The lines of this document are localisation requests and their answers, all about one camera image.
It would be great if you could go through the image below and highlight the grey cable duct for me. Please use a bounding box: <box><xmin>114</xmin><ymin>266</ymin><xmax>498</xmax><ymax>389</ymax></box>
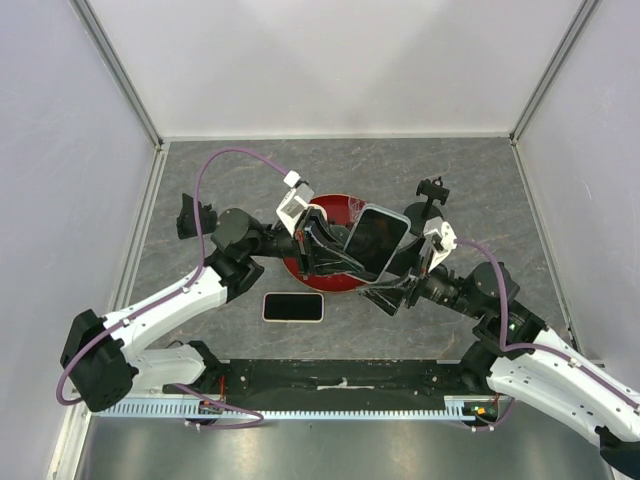
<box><xmin>96</xmin><ymin>395</ymin><xmax>498</xmax><ymax>421</ymax></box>

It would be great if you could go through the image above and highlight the black phone stand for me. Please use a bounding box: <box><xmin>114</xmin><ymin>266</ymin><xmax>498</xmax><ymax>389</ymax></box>
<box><xmin>404</xmin><ymin>176</ymin><xmax>450</xmax><ymax>230</ymax></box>

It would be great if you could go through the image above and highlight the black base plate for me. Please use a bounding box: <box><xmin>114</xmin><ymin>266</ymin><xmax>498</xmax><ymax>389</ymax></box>
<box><xmin>189</xmin><ymin>359</ymin><xmax>494</xmax><ymax>408</ymax></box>

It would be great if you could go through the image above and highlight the black phone pink case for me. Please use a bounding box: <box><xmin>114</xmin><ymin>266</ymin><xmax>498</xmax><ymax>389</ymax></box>
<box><xmin>262</xmin><ymin>292</ymin><xmax>325</xmax><ymax>323</ymax></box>

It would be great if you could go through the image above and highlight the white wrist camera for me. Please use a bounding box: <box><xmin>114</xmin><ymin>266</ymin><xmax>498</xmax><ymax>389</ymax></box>
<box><xmin>423</xmin><ymin>217</ymin><xmax>457</xmax><ymax>272</ymax></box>
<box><xmin>276</xmin><ymin>170</ymin><xmax>314</xmax><ymax>237</ymax></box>

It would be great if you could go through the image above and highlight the red round tray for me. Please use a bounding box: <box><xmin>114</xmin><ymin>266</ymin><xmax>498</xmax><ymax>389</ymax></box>
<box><xmin>283</xmin><ymin>194</ymin><xmax>365</xmax><ymax>293</ymax></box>

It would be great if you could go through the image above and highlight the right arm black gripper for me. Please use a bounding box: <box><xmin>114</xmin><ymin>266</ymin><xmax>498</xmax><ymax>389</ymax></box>
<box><xmin>354</xmin><ymin>231</ymin><xmax>484</xmax><ymax>319</ymax></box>

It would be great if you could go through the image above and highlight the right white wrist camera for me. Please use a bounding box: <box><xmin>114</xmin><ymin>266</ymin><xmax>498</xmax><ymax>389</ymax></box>
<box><xmin>423</xmin><ymin>217</ymin><xmax>457</xmax><ymax>272</ymax></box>

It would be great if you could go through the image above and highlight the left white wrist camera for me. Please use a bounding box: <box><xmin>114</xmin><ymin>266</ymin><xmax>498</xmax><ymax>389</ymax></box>
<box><xmin>276</xmin><ymin>170</ymin><xmax>314</xmax><ymax>237</ymax></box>

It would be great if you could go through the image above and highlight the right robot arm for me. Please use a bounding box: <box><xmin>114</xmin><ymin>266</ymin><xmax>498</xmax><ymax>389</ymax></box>
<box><xmin>295</xmin><ymin>210</ymin><xmax>639</xmax><ymax>479</ymax></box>

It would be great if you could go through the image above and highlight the clear plastic tumbler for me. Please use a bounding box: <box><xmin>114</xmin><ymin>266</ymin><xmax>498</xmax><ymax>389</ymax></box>
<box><xmin>348</xmin><ymin>197</ymin><xmax>367</xmax><ymax>218</ymax></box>

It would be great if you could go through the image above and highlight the black wedge stand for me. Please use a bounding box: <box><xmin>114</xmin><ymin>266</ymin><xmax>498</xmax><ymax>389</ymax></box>
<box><xmin>176</xmin><ymin>193</ymin><xmax>218</xmax><ymax>240</ymax></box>

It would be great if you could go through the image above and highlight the black phone clear case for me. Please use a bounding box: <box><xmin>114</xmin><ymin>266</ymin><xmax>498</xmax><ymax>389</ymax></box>
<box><xmin>344</xmin><ymin>203</ymin><xmax>411</xmax><ymax>283</ymax></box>

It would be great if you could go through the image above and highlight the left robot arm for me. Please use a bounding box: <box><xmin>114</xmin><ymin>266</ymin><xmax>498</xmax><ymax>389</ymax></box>
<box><xmin>56</xmin><ymin>204</ymin><xmax>356</xmax><ymax>412</ymax></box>

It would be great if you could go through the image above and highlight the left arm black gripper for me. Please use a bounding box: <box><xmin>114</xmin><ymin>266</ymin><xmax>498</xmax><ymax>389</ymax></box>
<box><xmin>250</xmin><ymin>206</ymin><xmax>367</xmax><ymax>279</ymax></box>

